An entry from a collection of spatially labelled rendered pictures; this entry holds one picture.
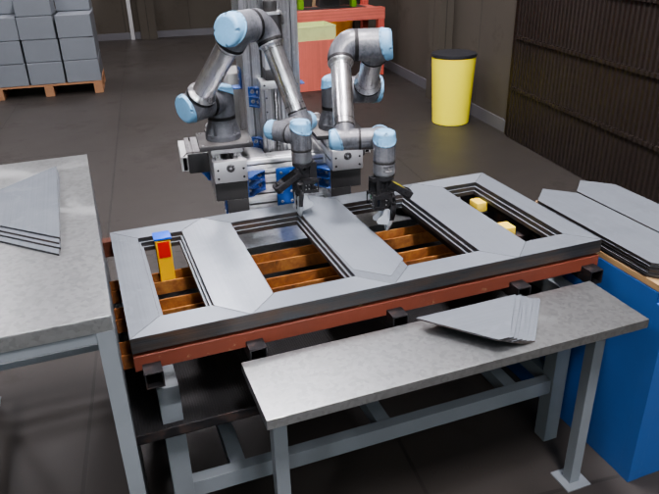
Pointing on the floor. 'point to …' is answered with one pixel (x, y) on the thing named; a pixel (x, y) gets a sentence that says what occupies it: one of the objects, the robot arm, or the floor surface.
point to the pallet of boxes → (48, 45)
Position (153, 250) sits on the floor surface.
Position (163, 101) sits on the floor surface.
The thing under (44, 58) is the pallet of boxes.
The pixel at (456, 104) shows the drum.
